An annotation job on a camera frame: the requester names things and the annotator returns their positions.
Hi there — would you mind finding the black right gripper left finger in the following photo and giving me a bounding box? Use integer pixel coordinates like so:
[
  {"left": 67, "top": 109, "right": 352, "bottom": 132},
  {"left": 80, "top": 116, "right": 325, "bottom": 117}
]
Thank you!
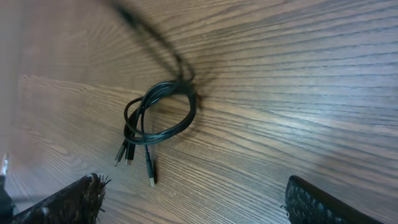
[{"left": 6, "top": 173, "right": 108, "bottom": 224}]

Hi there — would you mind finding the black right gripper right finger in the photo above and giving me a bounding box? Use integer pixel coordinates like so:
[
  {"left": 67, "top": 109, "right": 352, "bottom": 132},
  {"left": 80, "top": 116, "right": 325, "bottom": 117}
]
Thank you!
[{"left": 284, "top": 175, "right": 382, "bottom": 224}]

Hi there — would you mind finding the thin black USB cable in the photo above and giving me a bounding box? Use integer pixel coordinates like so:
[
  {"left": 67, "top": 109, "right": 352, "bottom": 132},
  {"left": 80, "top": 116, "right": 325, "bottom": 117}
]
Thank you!
[{"left": 123, "top": 86, "right": 175, "bottom": 188}]

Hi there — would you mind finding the thick black USB cable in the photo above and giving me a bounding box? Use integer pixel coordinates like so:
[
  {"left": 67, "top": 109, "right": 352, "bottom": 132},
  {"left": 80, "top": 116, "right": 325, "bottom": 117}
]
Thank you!
[{"left": 113, "top": 73, "right": 198, "bottom": 167}]

